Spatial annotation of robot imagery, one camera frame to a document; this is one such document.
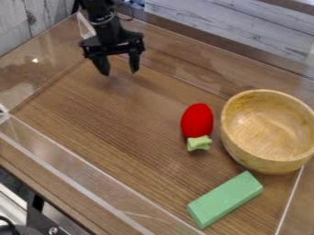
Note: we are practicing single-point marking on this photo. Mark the wooden bowl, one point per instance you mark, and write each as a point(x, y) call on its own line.
point(267, 131)

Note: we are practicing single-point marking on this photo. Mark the black table leg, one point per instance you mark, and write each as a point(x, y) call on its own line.
point(38, 204)

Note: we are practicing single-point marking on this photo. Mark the clear acrylic tray wall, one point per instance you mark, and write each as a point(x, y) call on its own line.
point(94, 140)

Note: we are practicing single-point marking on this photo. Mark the black metal bracket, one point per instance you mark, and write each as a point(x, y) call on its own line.
point(39, 222)

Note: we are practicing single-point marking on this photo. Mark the clear acrylic corner bracket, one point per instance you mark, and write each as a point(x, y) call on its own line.
point(86, 28)

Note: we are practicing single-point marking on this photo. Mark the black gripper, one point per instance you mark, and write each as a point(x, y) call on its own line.
point(112, 40)

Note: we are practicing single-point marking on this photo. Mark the green rectangular block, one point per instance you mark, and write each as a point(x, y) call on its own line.
point(222, 200)

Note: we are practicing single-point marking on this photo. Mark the red plush strawberry toy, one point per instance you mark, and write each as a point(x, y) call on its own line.
point(197, 125)

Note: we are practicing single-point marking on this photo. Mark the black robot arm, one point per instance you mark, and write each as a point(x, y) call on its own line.
point(100, 11)

